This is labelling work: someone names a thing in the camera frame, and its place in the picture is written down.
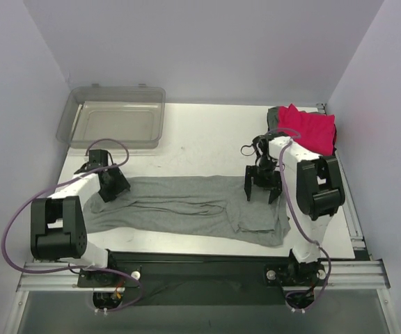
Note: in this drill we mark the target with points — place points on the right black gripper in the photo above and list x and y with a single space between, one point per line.
263 179

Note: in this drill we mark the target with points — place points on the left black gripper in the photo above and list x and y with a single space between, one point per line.
115 186

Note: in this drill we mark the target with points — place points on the grey t-shirt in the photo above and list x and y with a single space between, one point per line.
214 206
273 118

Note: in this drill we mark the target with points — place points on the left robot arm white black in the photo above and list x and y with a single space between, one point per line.
58 229

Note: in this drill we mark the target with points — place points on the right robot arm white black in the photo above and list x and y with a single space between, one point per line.
310 183

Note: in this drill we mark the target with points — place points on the folded grey t-shirt in stack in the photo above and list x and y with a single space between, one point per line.
273 118

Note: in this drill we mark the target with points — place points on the clear plastic bin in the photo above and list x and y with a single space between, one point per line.
131 115

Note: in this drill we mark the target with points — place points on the folded magenta t-shirt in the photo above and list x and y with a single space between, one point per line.
313 131

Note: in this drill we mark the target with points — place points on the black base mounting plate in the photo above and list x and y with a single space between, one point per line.
198 280

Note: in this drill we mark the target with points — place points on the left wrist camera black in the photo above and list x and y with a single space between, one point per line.
96 158

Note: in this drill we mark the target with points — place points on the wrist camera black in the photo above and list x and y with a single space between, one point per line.
260 146
96 158

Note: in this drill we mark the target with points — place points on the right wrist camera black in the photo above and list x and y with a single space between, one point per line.
260 146

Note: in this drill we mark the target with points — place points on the aluminium frame rail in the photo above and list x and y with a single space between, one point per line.
61 281

